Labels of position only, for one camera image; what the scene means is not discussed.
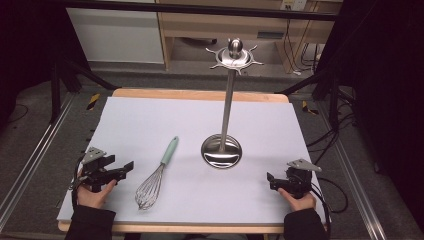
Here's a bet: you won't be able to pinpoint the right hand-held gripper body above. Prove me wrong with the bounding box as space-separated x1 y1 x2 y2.
277 158 323 200

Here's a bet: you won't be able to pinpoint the black cables under desk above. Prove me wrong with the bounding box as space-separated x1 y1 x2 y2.
282 18 322 76

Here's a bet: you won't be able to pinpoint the thin black floor cable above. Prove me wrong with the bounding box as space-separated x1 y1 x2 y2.
5 103 30 125

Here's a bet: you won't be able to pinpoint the black and yellow tape marker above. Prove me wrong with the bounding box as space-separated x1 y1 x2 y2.
301 100 320 116
86 92 101 111

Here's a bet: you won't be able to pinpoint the steel utensil stand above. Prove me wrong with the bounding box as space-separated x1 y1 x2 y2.
200 37 265 170

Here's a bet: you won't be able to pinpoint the white cabinet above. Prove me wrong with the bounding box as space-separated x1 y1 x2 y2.
65 7 165 65

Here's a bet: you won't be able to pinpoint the black frame stand leg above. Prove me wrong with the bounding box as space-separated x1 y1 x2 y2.
274 64 355 132
49 54 118 125

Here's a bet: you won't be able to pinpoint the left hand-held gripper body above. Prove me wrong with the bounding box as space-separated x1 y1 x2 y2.
70 146 118 194

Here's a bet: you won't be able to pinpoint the white table mat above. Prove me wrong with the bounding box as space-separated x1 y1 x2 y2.
56 96 327 225

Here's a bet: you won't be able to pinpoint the wooden table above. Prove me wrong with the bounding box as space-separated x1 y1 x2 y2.
57 87 291 235

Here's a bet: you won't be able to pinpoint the black curtain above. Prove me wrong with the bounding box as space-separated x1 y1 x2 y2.
314 0 424 232
0 0 92 129

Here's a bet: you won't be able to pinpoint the right hand-held gripper cable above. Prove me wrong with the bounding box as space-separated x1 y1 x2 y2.
309 176 350 238

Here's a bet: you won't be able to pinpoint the wall power socket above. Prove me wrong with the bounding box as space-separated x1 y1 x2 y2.
280 0 308 12

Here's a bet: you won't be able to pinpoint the person's left hand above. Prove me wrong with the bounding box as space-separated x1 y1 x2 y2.
76 169 118 210

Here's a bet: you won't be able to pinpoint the wooden desk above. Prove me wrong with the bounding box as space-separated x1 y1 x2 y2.
155 0 345 74

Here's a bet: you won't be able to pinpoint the person's right hand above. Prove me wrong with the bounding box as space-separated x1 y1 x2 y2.
277 187 317 213

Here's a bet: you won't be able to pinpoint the black floor cables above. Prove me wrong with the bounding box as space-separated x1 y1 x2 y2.
305 99 357 166

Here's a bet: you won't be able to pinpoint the metal floor rail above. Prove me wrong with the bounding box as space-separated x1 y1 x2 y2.
0 92 77 232
315 99 388 240

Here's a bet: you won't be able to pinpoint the black horizontal frame bar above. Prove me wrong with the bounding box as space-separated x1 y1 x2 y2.
62 0 338 22

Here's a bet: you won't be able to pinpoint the whisk with mint green handle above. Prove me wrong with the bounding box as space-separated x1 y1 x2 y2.
134 135 180 211

